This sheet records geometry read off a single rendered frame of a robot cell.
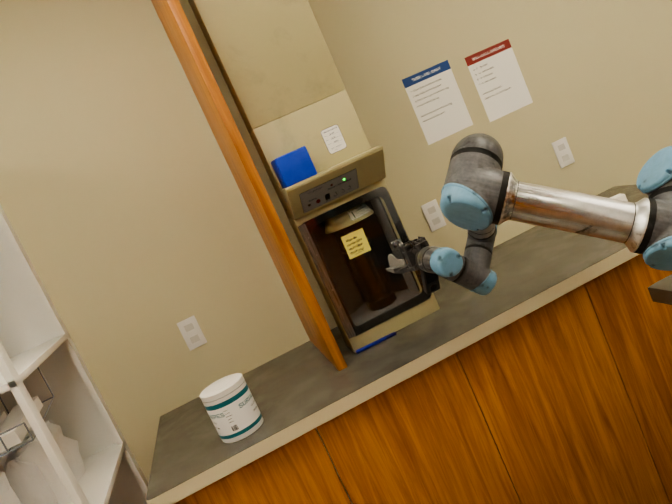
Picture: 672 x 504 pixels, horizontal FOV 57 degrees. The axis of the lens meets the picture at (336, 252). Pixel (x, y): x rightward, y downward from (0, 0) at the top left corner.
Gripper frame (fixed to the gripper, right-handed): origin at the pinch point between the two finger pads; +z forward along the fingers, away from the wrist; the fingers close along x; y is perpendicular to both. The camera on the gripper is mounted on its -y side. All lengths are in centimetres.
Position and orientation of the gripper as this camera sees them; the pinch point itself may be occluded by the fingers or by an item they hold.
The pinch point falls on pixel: (408, 260)
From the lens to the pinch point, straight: 196.4
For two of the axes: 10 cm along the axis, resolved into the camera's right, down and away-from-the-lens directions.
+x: -8.9, 4.3, -1.8
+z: -2.2, -0.6, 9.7
